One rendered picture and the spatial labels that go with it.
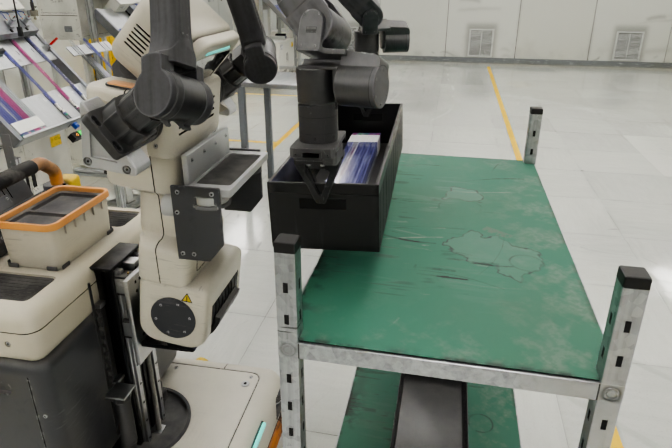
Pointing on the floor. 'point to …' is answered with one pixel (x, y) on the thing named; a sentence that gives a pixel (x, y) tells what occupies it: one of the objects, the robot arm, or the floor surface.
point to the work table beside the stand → (264, 109)
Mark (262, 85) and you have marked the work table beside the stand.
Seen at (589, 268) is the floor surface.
